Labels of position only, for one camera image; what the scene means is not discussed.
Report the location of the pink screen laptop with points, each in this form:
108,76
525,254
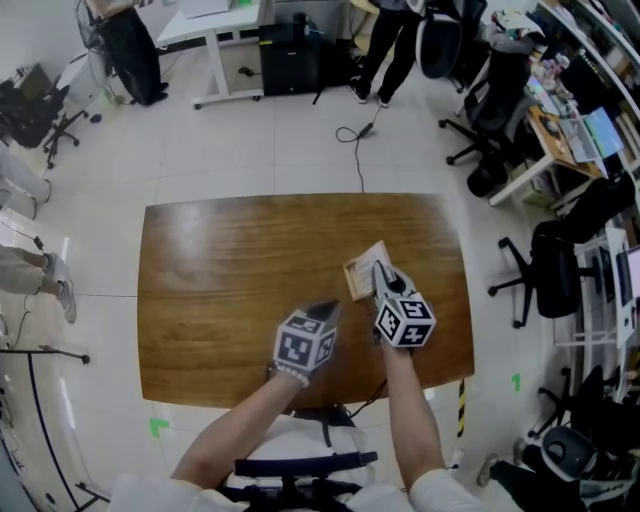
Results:
631,275

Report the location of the grey cabinet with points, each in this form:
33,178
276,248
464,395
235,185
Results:
310,15

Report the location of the black trash bin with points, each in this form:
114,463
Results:
487,177

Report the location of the pale green storage box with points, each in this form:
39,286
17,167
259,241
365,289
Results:
537,192

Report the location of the white standing desk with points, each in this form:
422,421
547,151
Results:
215,30

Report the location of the black office chair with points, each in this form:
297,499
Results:
492,120
580,400
470,30
35,115
560,275

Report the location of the small white card box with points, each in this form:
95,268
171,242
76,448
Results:
372,254

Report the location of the black metal floor stand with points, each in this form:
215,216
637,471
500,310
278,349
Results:
50,352

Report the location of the person's right forearm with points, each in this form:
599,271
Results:
410,410

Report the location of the grey jacket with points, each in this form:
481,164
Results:
510,30

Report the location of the person's white shirt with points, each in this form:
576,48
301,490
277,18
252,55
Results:
300,445

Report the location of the person's left forearm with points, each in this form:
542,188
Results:
235,430

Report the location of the wooden top office desk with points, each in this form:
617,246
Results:
545,150

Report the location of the brown wooden table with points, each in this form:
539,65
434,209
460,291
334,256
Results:
225,300

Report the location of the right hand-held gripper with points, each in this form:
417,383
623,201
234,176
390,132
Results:
405,320

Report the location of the white wall shelving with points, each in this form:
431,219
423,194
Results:
600,50

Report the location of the black chest harness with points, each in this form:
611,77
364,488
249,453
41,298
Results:
305,465

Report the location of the open silver laptop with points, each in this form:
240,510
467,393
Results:
595,135

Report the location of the white office desk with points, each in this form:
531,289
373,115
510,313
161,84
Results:
615,310

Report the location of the white floor appliance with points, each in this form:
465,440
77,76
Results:
75,80

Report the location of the small black floor object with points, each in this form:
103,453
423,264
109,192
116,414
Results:
95,118

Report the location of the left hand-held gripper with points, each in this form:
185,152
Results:
302,342

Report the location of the black computer tower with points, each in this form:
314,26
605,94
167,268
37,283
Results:
287,60

